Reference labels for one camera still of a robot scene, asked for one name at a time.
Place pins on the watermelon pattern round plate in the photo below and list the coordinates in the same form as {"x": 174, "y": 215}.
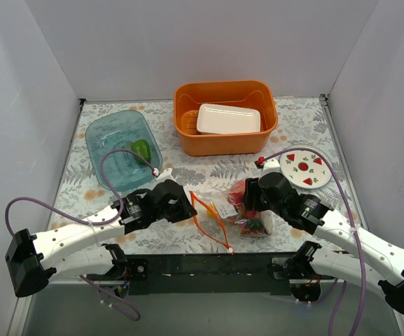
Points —
{"x": 305, "y": 169}

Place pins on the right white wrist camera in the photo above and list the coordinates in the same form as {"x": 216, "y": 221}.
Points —
{"x": 267, "y": 166}

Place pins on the pink fake peach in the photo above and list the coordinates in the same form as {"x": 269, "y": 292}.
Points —
{"x": 237, "y": 191}

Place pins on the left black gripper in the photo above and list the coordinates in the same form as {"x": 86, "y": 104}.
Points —
{"x": 181, "y": 206}

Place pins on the red fake strawberries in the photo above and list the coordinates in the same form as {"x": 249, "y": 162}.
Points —
{"x": 252, "y": 226}

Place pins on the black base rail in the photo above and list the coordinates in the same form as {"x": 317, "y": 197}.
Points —
{"x": 271, "y": 273}

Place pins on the teal transparent plastic tray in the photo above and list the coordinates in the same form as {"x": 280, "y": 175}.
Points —
{"x": 108, "y": 141}

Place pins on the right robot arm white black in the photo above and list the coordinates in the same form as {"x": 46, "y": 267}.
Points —
{"x": 384, "y": 262}

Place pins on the orange plastic bin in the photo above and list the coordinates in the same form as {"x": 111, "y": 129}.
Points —
{"x": 243, "y": 93}

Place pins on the green fake bell pepper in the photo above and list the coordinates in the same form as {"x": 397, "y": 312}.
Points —
{"x": 142, "y": 148}

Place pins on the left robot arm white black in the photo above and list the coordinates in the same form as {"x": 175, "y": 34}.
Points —
{"x": 33, "y": 258}

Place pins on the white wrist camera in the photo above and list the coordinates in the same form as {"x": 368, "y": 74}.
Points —
{"x": 267, "y": 166}
{"x": 164, "y": 175}

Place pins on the white rectangular tray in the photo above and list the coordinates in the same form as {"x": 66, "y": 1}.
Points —
{"x": 221, "y": 119}

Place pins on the clear zip top bag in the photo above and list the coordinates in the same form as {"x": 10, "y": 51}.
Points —
{"x": 223, "y": 228}

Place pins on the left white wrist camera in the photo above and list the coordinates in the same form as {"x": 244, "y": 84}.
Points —
{"x": 164, "y": 175}

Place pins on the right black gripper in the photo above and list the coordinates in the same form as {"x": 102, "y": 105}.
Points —
{"x": 251, "y": 194}

